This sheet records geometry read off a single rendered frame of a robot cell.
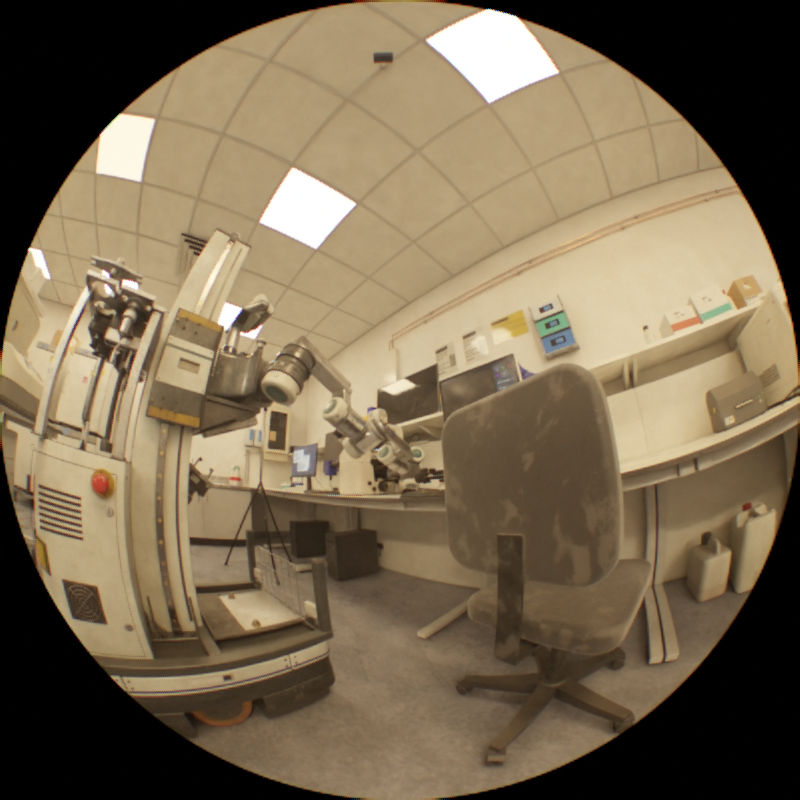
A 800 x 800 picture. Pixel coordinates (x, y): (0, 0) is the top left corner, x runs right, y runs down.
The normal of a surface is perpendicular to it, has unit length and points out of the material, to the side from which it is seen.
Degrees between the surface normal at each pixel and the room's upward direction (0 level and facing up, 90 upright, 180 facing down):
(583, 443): 90
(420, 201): 180
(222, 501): 90
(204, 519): 90
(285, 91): 180
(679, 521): 90
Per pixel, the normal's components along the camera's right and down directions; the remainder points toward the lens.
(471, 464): -0.88, -0.12
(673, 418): -0.71, -0.20
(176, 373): 0.81, -0.23
